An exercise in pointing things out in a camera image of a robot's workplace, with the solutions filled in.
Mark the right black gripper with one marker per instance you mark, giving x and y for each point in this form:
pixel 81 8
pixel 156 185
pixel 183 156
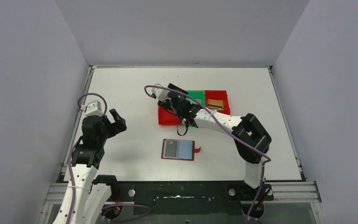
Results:
pixel 165 104

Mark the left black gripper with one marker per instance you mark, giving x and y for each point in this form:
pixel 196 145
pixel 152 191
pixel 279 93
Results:
pixel 109 124

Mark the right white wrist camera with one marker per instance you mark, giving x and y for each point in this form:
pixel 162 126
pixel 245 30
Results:
pixel 158 93

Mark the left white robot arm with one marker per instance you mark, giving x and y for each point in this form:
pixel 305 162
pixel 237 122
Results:
pixel 87 192

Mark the left red bin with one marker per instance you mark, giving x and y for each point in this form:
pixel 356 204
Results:
pixel 167 117

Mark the gold credit card in bin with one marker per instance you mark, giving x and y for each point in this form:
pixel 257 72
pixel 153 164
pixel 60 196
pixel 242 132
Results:
pixel 216 107

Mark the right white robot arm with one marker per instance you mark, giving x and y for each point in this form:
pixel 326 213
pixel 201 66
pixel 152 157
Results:
pixel 250 137

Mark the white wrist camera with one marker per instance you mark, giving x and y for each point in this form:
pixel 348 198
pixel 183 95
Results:
pixel 93 108
pixel 158 93

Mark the black VIP card in sleeve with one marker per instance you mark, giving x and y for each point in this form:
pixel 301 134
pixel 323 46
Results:
pixel 170 150

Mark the gold VIP card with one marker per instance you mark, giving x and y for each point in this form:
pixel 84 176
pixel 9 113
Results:
pixel 215 102

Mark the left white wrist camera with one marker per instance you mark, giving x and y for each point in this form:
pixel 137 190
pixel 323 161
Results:
pixel 93 108

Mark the green middle bin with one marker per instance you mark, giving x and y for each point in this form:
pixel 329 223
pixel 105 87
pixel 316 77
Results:
pixel 199 96

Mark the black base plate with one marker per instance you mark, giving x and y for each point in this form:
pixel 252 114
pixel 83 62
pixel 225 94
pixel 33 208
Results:
pixel 188 198

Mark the red leather card holder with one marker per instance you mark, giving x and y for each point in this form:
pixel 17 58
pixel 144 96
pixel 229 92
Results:
pixel 186 150

